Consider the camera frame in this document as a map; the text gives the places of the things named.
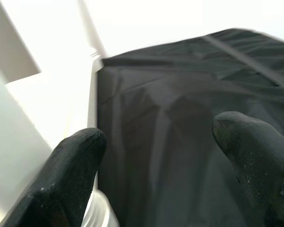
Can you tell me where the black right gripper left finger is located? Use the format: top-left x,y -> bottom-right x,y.
0,127 -> 107,227

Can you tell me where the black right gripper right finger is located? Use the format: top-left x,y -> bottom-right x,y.
213,111 -> 284,227

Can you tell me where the black tablecloth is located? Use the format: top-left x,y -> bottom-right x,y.
94,27 -> 284,227

